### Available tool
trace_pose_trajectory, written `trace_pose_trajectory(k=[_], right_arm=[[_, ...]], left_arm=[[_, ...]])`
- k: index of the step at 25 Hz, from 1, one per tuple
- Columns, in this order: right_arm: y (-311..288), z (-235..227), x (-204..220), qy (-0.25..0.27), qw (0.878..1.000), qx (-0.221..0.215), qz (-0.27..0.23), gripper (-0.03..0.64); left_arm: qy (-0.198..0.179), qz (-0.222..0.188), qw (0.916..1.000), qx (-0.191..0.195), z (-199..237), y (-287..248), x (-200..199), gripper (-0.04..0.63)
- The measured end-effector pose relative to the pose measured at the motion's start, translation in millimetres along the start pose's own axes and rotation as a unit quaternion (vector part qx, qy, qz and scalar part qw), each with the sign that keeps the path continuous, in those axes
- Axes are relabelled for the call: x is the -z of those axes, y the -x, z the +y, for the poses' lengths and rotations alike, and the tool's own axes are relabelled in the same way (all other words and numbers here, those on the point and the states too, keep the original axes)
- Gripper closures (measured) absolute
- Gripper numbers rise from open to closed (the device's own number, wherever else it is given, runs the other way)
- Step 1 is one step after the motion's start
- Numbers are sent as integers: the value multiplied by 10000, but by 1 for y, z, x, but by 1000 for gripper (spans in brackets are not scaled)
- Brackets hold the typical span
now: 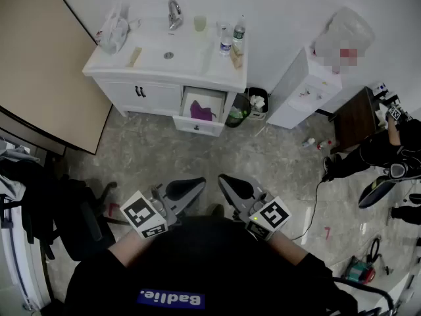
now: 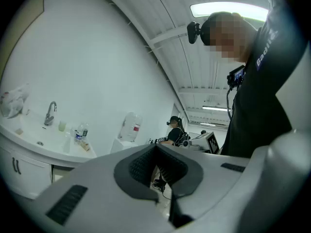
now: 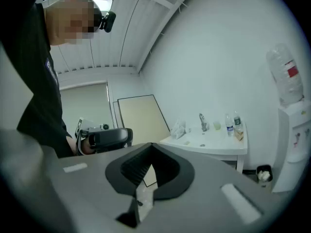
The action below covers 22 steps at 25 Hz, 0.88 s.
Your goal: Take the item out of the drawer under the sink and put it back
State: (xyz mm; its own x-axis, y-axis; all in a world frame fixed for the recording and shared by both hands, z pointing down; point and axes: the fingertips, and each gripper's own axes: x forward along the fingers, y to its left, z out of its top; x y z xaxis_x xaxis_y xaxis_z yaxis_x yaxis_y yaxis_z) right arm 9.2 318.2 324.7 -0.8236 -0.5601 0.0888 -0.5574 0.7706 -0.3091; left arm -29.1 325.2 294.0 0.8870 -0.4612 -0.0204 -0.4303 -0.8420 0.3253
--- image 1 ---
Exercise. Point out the clear water jug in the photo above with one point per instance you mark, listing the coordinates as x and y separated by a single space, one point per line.
348 31

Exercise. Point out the purple cloth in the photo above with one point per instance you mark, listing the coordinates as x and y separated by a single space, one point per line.
200 110

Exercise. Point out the black rectangular waste bin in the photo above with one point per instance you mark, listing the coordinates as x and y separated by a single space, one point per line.
260 115

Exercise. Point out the crumpled white tissues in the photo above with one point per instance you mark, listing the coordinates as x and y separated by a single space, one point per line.
257 102

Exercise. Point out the yellowish plastic cup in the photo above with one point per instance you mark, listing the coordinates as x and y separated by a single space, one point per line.
200 23

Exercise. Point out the dark brown side table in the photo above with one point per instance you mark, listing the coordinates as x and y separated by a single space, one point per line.
355 120

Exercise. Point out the green label water bottle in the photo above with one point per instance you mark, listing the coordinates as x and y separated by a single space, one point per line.
239 33

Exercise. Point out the gray garment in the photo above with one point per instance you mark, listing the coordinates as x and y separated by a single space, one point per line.
13 153

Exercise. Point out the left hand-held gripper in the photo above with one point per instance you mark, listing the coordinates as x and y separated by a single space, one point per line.
141 214

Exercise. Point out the small white blue bottle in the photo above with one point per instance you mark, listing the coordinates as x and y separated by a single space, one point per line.
308 142

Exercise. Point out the white drawer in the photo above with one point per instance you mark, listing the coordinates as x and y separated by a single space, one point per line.
184 125

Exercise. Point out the small white blue device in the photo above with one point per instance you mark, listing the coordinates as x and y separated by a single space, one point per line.
381 87

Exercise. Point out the dark box of white tissues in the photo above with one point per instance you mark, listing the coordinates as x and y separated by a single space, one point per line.
381 117

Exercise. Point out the chrome faucet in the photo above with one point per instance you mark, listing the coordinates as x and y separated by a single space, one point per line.
173 15

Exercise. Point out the white plastic bag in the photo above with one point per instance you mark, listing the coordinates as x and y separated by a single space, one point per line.
113 35

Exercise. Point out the white water dispenser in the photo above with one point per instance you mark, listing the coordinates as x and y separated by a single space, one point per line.
296 87

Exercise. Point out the beige cosmetic tube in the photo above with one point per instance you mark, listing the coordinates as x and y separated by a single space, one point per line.
134 57
237 61
239 48

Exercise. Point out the small white cup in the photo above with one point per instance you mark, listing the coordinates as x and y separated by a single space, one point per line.
135 23

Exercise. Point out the person's left forearm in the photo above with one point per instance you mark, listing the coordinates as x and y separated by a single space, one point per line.
131 247

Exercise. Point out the blue label water bottle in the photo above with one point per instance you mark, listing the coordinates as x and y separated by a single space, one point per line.
225 44

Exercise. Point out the small white red bottle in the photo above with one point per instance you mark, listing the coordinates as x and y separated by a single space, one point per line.
324 144

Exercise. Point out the black mesh waste bin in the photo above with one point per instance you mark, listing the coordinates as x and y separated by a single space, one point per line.
237 118

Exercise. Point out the white metal rack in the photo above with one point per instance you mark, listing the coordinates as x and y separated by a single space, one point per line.
16 258

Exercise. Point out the black office chair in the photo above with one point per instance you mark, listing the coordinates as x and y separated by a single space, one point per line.
79 209

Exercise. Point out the person's black shirt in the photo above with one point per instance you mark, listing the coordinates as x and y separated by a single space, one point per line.
210 258

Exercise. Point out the green red tool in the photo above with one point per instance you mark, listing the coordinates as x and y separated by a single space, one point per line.
356 272

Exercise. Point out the black metal tube frame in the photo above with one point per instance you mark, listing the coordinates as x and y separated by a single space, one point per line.
358 283

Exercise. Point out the beige wooden panel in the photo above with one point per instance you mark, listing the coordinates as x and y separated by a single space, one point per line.
42 61

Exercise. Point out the white sink vanity cabinet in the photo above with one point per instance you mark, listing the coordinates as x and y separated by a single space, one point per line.
151 63

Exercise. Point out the clear drinking glass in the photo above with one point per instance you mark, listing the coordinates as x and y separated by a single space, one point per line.
223 28

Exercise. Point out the person's right black shoe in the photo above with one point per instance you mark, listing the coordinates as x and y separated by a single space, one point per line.
215 210

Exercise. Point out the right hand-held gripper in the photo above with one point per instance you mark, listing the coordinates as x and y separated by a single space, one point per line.
273 216

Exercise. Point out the person's right forearm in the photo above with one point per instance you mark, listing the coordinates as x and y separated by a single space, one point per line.
286 247

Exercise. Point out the metal sink drain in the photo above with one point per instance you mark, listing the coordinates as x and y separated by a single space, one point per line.
168 55

